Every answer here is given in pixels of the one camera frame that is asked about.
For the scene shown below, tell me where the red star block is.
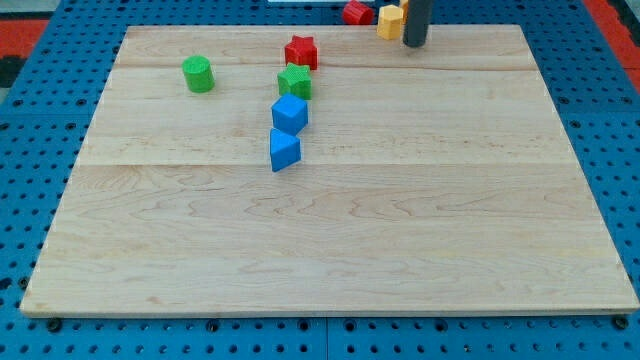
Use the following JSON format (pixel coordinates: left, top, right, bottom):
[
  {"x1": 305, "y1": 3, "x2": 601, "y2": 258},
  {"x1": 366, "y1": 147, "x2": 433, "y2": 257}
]
[{"x1": 284, "y1": 35, "x2": 318, "y2": 70}]

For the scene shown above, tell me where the green star block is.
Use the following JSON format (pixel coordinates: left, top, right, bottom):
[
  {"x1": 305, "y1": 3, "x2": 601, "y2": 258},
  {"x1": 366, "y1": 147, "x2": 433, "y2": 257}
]
[{"x1": 277, "y1": 63, "x2": 312, "y2": 100}]

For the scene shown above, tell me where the blue triangle block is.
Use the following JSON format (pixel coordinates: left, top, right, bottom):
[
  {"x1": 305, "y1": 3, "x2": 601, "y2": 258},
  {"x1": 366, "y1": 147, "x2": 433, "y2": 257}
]
[{"x1": 269, "y1": 128, "x2": 301, "y2": 172}]

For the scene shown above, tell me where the blue cube block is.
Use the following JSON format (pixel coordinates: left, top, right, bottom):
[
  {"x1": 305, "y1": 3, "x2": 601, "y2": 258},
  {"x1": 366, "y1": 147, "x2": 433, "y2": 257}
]
[{"x1": 271, "y1": 93, "x2": 309, "y2": 135}]

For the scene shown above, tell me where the wooden board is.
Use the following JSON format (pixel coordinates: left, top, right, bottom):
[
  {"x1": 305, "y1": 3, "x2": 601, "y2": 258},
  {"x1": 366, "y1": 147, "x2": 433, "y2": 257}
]
[{"x1": 21, "y1": 25, "x2": 639, "y2": 318}]

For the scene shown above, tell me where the green cylinder block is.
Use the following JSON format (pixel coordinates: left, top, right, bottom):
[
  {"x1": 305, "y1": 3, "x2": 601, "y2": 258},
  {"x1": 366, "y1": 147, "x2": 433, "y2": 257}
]
[{"x1": 182, "y1": 55, "x2": 215, "y2": 93}]

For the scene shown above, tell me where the red cylinder block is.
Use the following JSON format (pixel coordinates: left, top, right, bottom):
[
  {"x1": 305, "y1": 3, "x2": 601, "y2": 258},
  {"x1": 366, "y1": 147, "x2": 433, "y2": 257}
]
[{"x1": 342, "y1": 0, "x2": 374, "y2": 26}]

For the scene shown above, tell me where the yellow hexagon block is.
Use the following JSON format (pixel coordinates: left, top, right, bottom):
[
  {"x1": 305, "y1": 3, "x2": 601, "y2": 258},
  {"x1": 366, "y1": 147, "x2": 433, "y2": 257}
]
[{"x1": 376, "y1": 5, "x2": 404, "y2": 40}]

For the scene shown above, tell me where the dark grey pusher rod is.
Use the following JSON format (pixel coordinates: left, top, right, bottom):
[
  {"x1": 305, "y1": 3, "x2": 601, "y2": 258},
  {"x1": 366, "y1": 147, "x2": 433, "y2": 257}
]
[{"x1": 403, "y1": 0, "x2": 434, "y2": 48}]

